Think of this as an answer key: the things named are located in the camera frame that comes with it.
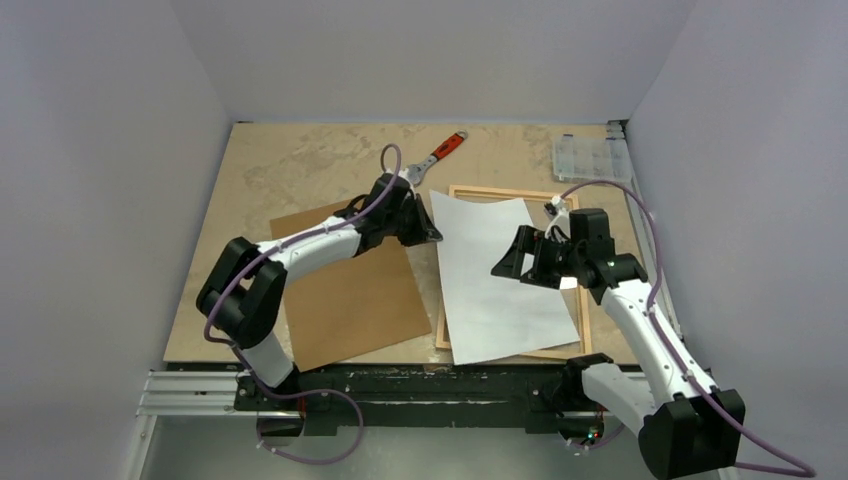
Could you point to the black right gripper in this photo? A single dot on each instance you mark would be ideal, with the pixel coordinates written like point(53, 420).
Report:
point(530, 255)

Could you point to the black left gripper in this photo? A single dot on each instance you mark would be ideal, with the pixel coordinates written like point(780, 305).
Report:
point(425, 231)

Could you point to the building photo print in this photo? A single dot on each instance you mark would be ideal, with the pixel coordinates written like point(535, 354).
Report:
point(497, 285)

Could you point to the light wooden picture frame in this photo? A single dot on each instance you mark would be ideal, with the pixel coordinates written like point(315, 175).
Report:
point(583, 318)

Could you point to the brown backing board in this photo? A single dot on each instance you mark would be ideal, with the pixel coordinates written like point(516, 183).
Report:
point(367, 309)

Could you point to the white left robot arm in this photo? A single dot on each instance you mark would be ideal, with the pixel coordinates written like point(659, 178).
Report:
point(243, 293)

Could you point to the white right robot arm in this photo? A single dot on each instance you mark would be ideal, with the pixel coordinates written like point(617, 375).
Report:
point(684, 423)

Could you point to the clear plastic organizer box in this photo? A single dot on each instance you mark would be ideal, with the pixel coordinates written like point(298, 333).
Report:
point(578, 159)

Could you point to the grey adjustable wrench red handle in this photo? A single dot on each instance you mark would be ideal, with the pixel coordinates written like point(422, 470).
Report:
point(415, 173)

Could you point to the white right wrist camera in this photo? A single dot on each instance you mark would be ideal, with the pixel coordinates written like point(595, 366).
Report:
point(557, 212)

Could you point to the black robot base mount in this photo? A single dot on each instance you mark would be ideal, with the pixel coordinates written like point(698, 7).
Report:
point(537, 399)

